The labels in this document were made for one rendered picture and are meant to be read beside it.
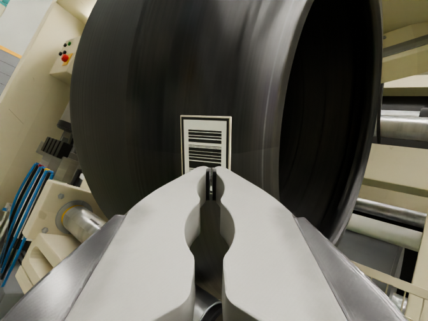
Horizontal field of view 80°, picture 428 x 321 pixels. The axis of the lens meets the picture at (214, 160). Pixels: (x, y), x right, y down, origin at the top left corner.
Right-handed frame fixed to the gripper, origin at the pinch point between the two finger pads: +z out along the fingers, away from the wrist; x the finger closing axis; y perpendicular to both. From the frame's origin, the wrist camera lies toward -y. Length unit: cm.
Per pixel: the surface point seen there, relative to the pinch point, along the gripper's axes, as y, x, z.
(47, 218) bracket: 23.2, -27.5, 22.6
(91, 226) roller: 21.1, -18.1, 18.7
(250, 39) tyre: -5.1, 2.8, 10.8
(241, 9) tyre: -7.0, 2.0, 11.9
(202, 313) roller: 17.0, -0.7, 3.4
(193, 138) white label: 1.5, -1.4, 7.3
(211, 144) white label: 1.7, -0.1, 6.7
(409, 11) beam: -9, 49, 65
